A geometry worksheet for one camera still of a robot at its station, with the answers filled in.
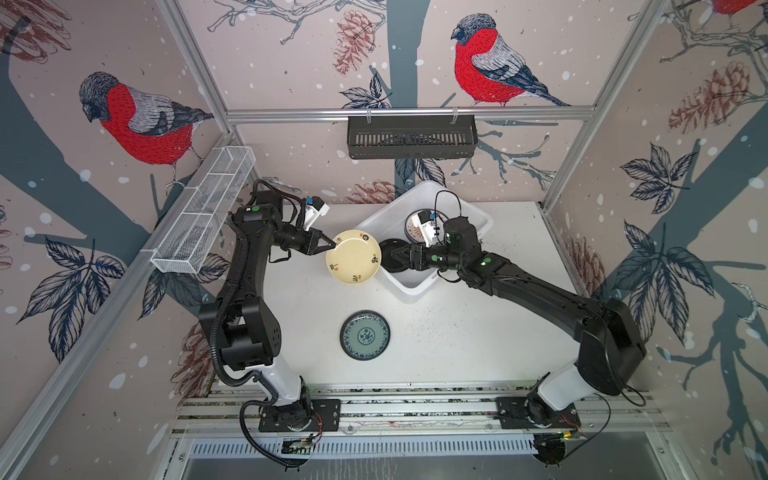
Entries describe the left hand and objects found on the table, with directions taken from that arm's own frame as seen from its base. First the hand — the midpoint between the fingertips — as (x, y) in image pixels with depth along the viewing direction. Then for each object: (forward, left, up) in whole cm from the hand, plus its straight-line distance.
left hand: (329, 243), depth 79 cm
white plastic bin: (+19, -16, -11) cm, 26 cm away
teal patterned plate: (-16, -9, -25) cm, 31 cm away
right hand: (-4, -17, 0) cm, 18 cm away
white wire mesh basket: (+6, +34, +6) cm, 35 cm away
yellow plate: (-3, -7, -3) cm, 8 cm away
